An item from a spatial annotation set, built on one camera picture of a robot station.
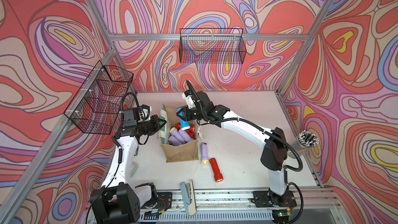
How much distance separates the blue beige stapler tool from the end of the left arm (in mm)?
326

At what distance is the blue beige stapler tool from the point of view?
69cm

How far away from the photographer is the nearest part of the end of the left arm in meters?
0.55
